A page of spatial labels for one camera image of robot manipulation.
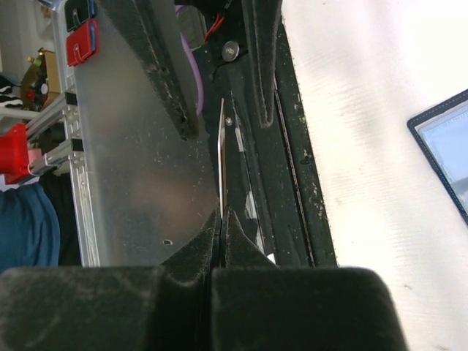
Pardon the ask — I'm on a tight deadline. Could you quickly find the aluminium rail frame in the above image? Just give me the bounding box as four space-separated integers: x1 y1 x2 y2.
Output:
26 1 100 267

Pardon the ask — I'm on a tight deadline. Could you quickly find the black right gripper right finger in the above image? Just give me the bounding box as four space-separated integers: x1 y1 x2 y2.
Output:
211 208 407 350

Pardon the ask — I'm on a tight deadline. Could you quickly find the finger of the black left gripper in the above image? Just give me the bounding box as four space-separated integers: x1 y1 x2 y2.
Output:
98 1 199 140
241 0 282 128

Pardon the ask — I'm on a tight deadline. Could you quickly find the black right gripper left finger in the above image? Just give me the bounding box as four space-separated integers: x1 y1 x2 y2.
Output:
1 212 220 350

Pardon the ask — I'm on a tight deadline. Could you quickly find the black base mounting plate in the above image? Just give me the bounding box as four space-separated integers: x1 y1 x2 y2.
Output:
189 1 337 267

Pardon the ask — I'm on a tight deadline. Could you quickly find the red cylindrical object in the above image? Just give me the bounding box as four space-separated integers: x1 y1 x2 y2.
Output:
0 124 30 185

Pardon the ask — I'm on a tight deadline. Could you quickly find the navy blue card holder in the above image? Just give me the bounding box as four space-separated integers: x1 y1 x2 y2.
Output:
407 90 467 222

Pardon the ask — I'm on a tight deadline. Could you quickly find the blue fabric object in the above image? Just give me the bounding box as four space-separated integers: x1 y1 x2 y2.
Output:
1 183 61 272

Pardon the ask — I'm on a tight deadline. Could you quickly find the red black clamp device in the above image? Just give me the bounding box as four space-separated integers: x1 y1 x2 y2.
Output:
64 0 99 67

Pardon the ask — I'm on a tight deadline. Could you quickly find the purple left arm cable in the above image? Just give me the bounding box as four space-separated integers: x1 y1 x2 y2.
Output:
174 4 205 117

